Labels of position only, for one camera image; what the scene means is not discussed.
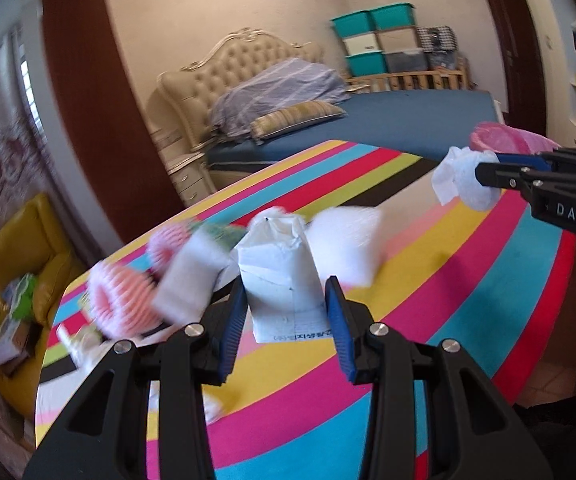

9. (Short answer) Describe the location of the black white checked bag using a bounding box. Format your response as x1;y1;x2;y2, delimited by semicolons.
415;25;459;53

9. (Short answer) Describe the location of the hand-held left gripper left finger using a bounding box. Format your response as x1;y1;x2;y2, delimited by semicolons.
22;276;249;480

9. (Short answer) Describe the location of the wooden crib rail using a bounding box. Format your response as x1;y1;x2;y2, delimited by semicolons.
343;62;474;93

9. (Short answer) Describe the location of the grey striped blanket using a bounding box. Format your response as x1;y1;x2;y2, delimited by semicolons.
209;57;351;141

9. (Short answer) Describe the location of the pink foam fruit net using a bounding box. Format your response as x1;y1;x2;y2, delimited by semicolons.
147;221;194;281

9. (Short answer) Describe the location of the stack of plastic storage boxes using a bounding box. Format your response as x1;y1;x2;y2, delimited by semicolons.
330;2;431;77

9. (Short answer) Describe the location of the striped colourful tablecloth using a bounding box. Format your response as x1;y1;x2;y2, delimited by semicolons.
35;139;576;480

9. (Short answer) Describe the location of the yellow armchair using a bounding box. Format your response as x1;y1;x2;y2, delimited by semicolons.
0;192;89;421

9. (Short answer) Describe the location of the orange white foam fruit net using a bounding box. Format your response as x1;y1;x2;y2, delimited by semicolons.
87;260;161;339

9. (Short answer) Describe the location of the small cardboard box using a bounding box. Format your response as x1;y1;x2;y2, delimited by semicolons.
0;317;39;367

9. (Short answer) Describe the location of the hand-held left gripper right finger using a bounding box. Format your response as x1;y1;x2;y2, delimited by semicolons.
323;275;554;480

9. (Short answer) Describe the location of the green packet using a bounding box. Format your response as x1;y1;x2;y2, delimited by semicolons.
3;274;38;322

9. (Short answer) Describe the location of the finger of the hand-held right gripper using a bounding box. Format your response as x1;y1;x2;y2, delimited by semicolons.
475;161;551;191
495;154;554;170

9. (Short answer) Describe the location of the person's dark clothing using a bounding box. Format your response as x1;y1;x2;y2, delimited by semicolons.
513;385;576;480

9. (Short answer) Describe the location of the cream nightstand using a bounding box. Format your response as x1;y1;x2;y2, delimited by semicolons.
150;127;214;207

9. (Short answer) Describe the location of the white tissue paper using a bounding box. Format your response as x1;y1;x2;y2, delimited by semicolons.
432;146;500;211

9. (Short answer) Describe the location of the white foam sheet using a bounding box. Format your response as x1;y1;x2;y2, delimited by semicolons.
312;207;385;287

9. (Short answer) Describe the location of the brown wooden panel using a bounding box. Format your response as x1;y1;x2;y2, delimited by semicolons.
42;0;189;258

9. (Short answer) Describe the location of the beige tufted bed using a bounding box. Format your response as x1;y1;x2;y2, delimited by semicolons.
147;27;501;196

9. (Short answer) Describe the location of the bin with pink bag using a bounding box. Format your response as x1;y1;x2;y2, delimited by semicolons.
470;121;561;156

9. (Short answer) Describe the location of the white yellow cardboard box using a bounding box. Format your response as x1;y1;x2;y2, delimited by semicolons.
152;232;230;327

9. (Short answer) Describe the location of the white paper carton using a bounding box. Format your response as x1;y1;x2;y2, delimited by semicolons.
237;212;329;345

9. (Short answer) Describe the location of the yellow striped pillow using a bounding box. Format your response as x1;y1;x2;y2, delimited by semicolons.
250;101;346;146

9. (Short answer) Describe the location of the dark wooden door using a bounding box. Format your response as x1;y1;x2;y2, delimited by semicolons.
479;0;539;128

